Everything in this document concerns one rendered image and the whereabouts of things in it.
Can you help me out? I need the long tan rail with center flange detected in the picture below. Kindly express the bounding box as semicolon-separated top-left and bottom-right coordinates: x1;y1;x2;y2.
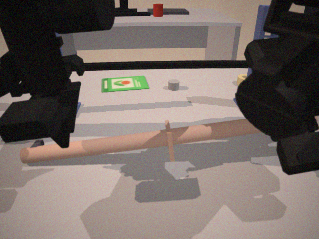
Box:
20;119;262;164

